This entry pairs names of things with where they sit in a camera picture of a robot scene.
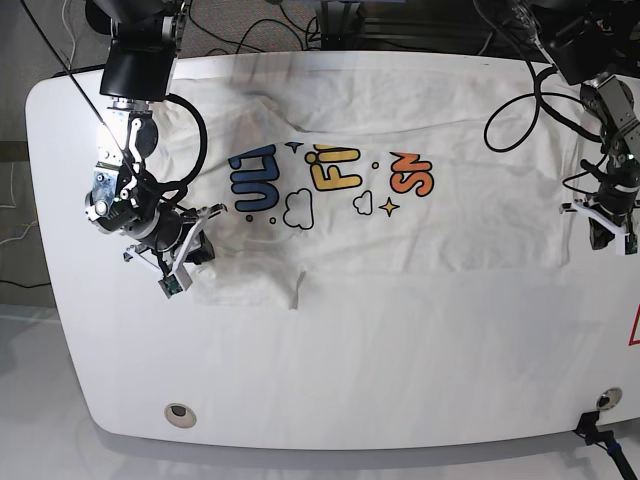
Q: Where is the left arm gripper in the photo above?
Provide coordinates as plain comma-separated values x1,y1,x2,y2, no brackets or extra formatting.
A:
559,199,636,255

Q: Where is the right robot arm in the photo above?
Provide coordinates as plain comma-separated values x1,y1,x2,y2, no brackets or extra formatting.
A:
85,1,226,298

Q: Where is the black clamp with cable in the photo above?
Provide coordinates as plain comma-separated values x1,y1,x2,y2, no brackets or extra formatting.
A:
573,411,638,480

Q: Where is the table cable grommet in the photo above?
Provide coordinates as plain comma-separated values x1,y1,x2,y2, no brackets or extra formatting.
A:
164,403,197,429
596,387,623,412

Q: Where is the red white warning sticker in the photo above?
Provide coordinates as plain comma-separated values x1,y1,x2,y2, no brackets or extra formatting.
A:
628,305,640,346

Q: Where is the right table cable grommet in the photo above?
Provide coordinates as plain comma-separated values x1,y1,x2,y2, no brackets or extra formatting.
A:
596,387,623,412

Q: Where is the left table cable grommet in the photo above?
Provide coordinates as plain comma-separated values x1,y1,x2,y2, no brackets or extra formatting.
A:
164,403,197,429

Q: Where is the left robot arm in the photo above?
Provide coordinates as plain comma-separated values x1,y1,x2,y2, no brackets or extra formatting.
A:
508,1,639,255

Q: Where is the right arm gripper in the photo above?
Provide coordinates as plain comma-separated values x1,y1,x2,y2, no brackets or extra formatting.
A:
122,204,226,299

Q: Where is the white printed T-shirt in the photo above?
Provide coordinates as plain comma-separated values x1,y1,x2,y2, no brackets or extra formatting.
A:
171,52,580,308

